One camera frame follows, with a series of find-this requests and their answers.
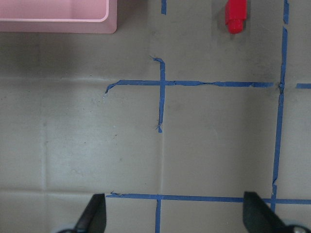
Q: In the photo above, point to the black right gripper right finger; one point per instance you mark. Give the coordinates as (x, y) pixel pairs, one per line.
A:
(259, 218)

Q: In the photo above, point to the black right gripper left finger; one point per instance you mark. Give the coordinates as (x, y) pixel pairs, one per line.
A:
(93, 218)

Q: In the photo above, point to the pink plastic box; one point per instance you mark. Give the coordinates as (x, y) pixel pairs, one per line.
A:
(58, 16)

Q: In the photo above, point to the red toy block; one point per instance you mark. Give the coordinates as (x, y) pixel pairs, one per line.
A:
(235, 15)

